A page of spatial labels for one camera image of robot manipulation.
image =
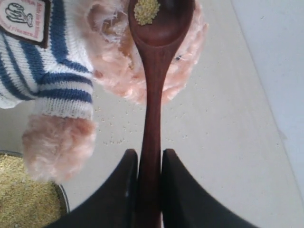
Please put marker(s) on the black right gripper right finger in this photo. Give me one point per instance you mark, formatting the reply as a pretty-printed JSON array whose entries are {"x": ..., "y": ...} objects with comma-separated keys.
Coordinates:
[{"x": 185, "y": 204}]

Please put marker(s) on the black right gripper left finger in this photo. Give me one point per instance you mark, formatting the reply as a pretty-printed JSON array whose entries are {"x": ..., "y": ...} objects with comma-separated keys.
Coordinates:
[{"x": 111, "y": 206}]

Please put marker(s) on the yellow millet grains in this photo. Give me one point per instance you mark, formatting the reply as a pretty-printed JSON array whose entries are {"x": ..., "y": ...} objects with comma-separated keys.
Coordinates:
[{"x": 26, "y": 197}]

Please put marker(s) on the tan teddy bear striped sweater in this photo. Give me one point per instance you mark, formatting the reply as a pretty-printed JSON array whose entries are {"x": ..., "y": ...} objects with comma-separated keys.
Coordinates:
[{"x": 51, "y": 52}]

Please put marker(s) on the dark red wooden spoon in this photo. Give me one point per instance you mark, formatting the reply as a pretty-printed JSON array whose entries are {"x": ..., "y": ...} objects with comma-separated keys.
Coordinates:
[{"x": 157, "y": 45}]

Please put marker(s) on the steel bowl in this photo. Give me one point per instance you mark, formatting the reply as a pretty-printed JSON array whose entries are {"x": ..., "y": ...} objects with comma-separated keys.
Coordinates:
[{"x": 62, "y": 197}]

